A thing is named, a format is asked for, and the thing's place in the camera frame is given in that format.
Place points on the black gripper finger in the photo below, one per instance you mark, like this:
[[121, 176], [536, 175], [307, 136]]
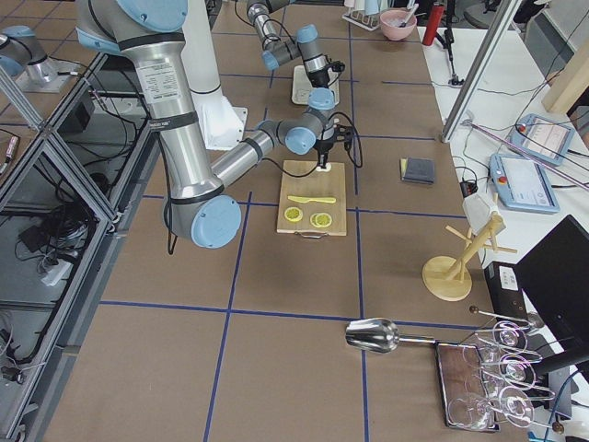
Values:
[[323, 159]]

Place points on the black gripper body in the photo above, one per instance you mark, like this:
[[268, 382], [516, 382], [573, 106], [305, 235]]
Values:
[[325, 146]]

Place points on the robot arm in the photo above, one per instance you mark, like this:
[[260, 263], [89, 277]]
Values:
[[171, 48], [277, 51]]

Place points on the pink bowl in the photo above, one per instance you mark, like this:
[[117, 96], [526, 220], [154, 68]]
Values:
[[396, 25]]

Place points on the yellow plastic knife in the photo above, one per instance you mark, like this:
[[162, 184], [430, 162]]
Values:
[[307, 200]]

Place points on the wooden cutting board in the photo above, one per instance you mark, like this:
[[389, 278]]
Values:
[[300, 178]]

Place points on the white bear tray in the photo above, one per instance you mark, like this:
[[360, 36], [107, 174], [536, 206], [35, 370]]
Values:
[[302, 87]]

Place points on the lemon slice front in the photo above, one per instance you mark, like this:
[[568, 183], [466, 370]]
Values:
[[321, 220]]

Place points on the lemon slice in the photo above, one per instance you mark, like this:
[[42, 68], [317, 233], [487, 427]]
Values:
[[293, 214], [321, 220]]

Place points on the lemon slice upper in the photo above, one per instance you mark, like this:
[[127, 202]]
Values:
[[293, 214]]

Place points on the yellow sponge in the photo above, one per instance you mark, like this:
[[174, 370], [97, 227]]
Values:
[[402, 167]]

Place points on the red bottle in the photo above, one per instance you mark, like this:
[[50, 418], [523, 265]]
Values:
[[433, 23]]

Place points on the wooden mug tree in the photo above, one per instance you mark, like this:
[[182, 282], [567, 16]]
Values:
[[448, 278]]

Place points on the metal scoop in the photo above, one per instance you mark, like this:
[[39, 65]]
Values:
[[380, 336]]

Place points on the teach pendant near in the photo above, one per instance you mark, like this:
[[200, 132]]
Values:
[[522, 184]]

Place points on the teach pendant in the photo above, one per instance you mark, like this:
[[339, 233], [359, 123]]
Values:
[[542, 138], [522, 184]]

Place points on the teach pendant far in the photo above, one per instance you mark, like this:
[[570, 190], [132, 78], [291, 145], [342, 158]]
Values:
[[542, 138]]

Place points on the black monitor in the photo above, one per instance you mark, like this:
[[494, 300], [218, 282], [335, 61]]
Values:
[[554, 276]]

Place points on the glass rack tray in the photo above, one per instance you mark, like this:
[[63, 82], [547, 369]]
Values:
[[485, 387]]

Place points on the aluminium frame post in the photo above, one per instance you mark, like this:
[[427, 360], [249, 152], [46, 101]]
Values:
[[500, 24]]

